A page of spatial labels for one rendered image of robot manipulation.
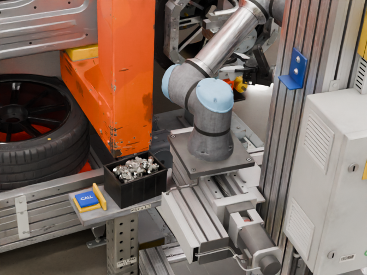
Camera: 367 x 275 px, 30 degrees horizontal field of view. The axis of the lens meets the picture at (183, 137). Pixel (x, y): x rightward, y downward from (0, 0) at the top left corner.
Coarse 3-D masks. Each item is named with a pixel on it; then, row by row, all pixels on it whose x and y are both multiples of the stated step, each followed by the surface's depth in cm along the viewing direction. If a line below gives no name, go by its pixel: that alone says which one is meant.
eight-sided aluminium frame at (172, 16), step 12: (180, 0) 277; (168, 12) 281; (168, 24) 286; (264, 24) 310; (276, 24) 306; (168, 36) 286; (264, 36) 311; (276, 36) 310; (168, 48) 289; (252, 48) 313; (264, 48) 311; (180, 60) 293
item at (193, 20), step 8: (192, 0) 294; (200, 0) 300; (208, 0) 296; (216, 0) 298; (200, 8) 296; (192, 16) 297; (200, 16) 299; (184, 24) 297; (200, 24) 301; (192, 32) 303; (184, 40) 303; (208, 40) 308; (184, 48) 324; (192, 48) 326; (200, 48) 309; (184, 56) 312; (192, 56) 318; (232, 56) 317
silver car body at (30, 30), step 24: (0, 0) 271; (24, 0) 276; (48, 0) 278; (72, 0) 283; (96, 0) 285; (0, 24) 272; (24, 24) 276; (48, 24) 281; (72, 24) 285; (96, 24) 291; (0, 48) 278; (24, 48) 282; (48, 48) 287
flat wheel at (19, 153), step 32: (0, 96) 316; (32, 96) 318; (64, 96) 306; (0, 128) 289; (32, 128) 288; (64, 128) 285; (0, 160) 269; (32, 160) 273; (64, 160) 284; (0, 192) 278
